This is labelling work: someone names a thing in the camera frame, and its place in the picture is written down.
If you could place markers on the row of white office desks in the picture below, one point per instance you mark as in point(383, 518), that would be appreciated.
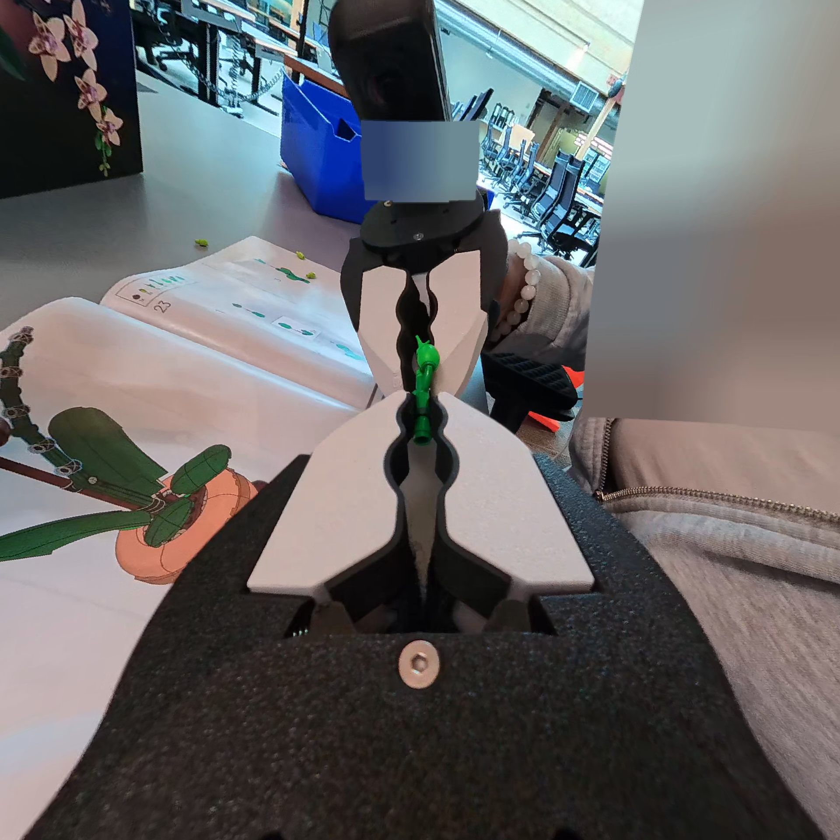
point(223, 19)

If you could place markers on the row of black office chairs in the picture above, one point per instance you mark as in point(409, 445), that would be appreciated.
point(564, 190)

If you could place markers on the open instruction booklet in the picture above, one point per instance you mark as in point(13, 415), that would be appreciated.
point(197, 380)

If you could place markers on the grey desk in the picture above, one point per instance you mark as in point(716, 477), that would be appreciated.
point(229, 184)

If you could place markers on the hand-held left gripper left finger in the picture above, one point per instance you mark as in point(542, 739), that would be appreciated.
point(328, 512)

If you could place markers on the person's right hand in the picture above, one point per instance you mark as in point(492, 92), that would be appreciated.
point(513, 282)

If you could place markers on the black orchid print box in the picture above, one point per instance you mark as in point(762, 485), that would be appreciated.
point(52, 131)

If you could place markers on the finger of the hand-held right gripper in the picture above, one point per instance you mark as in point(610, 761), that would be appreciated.
point(463, 315)
point(377, 315)

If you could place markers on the green toy flower stem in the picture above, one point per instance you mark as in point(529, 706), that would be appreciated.
point(428, 356)

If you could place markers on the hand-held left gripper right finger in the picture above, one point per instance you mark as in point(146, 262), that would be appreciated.
point(512, 512)

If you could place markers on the orange traffic cone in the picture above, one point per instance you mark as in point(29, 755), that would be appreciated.
point(544, 420)

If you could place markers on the person's right forearm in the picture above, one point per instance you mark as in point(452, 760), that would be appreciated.
point(564, 308)

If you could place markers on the blue storage bin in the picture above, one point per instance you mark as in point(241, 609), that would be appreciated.
point(315, 164)

